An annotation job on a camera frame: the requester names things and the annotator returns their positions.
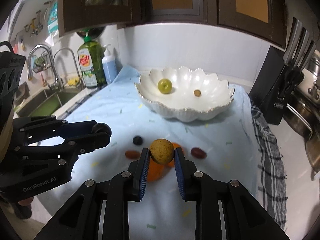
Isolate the red cherry tomato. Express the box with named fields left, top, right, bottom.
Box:
left=125, top=150, right=140, bottom=159

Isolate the stainless steel sink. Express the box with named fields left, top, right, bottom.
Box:
left=15, top=88, right=82, bottom=118

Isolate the green dish soap bottle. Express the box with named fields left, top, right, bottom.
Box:
left=78, top=29, right=107, bottom=88

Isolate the small tan longan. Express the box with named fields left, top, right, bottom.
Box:
left=194, top=89, right=201, bottom=97

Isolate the yellow sponge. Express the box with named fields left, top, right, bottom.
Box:
left=67, top=77, right=80, bottom=87

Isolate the light blue patterned cloth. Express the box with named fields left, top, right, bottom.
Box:
left=37, top=64, right=261, bottom=240

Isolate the chrome filter faucet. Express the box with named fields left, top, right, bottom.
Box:
left=52, top=47, right=85, bottom=90

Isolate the person's left hand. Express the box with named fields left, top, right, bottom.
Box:
left=18, top=197, right=34, bottom=206

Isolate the wire sink caddy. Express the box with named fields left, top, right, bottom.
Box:
left=31, top=51, right=52, bottom=73

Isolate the teal plastic bag package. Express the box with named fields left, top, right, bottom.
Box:
left=44, top=0, right=59, bottom=47

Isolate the chrome kitchen faucet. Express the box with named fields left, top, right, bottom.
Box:
left=27, top=44, right=64, bottom=90

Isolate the green apple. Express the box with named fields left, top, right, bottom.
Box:
left=157, top=79, right=172, bottom=94

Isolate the white scalloped ceramic bowl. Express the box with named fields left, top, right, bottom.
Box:
left=135, top=66, right=235, bottom=122

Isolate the black knife block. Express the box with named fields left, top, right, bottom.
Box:
left=249, top=18, right=316, bottom=125

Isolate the small blueberry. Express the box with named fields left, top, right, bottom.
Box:
left=132, top=135, right=143, bottom=146

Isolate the black white checkered towel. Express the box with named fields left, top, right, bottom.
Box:
left=251, top=101, right=287, bottom=229

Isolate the blue white pump bottle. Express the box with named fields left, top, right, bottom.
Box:
left=102, top=44, right=118, bottom=85

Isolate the dark wooden window frame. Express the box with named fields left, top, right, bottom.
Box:
left=57, top=0, right=286, bottom=47

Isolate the dark grape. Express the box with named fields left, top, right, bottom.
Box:
left=92, top=123, right=112, bottom=137

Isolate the stainless steel pot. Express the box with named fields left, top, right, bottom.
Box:
left=284, top=51, right=319, bottom=178

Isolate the larger tan longan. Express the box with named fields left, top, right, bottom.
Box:
left=150, top=139, right=174, bottom=165

